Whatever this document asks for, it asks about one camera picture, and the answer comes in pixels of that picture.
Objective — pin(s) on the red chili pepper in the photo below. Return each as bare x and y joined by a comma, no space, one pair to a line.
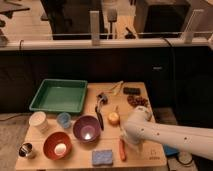
122,152

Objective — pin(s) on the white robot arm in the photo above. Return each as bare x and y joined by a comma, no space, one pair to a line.
138,127

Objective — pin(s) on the blue plastic cup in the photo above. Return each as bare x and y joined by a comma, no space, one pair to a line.
64,120

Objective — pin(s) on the white paper cup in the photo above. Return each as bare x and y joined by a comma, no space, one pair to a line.
39,121

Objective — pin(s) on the small metal cup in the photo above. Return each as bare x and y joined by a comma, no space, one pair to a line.
27,151

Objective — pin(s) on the black dish brush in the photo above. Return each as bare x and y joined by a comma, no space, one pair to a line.
101,100

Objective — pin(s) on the black rectangular block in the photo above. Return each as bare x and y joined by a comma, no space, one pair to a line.
127,90

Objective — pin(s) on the dark grape bunch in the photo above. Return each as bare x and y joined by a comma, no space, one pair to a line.
135,101

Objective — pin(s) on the yellow apple toy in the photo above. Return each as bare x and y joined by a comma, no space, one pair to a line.
114,117

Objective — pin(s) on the purple bowl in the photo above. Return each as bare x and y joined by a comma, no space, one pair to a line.
86,129

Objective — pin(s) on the green plastic tray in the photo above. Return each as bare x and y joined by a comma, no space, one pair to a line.
60,95

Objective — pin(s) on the blue sponge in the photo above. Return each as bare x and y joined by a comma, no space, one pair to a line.
102,157

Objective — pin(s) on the red bowl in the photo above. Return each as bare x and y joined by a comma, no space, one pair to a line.
53,140

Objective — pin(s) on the white egg in bowl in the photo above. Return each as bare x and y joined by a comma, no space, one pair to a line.
60,149

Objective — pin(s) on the blue box on floor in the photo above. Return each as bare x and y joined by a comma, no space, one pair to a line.
169,151

